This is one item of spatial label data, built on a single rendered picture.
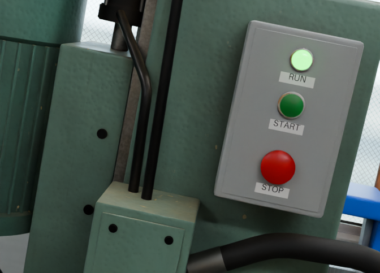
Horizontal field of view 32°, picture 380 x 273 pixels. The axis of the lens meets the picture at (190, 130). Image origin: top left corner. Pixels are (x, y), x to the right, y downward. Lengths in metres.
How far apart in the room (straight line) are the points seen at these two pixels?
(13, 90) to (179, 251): 0.25
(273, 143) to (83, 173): 0.22
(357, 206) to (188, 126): 0.90
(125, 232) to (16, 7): 0.26
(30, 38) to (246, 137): 0.26
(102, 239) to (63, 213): 0.14
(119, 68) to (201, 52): 0.10
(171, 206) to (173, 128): 0.08
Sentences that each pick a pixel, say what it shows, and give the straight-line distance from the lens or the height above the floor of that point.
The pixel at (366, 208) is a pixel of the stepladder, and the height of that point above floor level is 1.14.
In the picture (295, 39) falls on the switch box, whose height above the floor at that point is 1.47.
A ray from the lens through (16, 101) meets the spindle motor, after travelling 0.72.
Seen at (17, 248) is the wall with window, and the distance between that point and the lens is 2.32.
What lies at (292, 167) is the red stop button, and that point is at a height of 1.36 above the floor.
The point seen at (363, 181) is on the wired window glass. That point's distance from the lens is 2.30.
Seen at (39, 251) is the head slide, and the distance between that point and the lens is 0.75.
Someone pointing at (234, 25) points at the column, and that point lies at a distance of 0.63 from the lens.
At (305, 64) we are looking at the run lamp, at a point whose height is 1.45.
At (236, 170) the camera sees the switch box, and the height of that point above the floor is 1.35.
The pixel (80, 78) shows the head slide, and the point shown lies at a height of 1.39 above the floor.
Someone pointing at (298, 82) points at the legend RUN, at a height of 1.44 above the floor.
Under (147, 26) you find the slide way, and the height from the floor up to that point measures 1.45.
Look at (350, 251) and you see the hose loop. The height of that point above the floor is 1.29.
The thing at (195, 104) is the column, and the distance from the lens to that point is 0.64.
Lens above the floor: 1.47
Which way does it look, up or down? 10 degrees down
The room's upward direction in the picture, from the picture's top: 11 degrees clockwise
